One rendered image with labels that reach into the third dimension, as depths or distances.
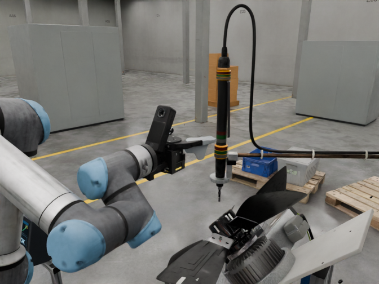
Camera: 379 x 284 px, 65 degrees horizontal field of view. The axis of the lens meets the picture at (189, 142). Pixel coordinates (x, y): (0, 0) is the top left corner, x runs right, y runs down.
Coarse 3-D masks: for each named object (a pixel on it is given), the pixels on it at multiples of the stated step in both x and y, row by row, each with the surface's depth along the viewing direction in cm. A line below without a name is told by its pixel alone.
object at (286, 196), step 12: (276, 192) 91; (288, 192) 93; (300, 192) 95; (252, 204) 98; (264, 204) 99; (276, 204) 99; (288, 204) 100; (240, 216) 107; (252, 216) 107; (264, 216) 106
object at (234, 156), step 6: (228, 156) 98; (234, 156) 98; (228, 162) 98; (234, 162) 98; (228, 168) 99; (228, 174) 100; (210, 180) 101; (216, 180) 99; (222, 180) 98; (228, 180) 100
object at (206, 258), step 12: (204, 240) 109; (192, 252) 103; (204, 252) 102; (216, 252) 102; (228, 252) 103; (180, 264) 98; (192, 264) 97; (204, 264) 96; (216, 264) 96; (168, 276) 95; (180, 276) 93; (192, 276) 91; (204, 276) 90; (216, 276) 90
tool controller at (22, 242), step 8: (24, 216) 115; (24, 224) 114; (32, 224) 111; (24, 232) 114; (32, 232) 112; (40, 232) 114; (24, 240) 114; (32, 240) 112; (40, 240) 115; (32, 248) 113; (40, 248) 116; (32, 256) 114; (40, 256) 116; (48, 256) 119
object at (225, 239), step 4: (212, 236) 112; (216, 236) 112; (208, 240) 110; (212, 240) 110; (216, 240) 110; (224, 240) 110; (228, 240) 110; (232, 240) 110; (220, 244) 108; (224, 244) 108; (228, 244) 108; (228, 248) 105
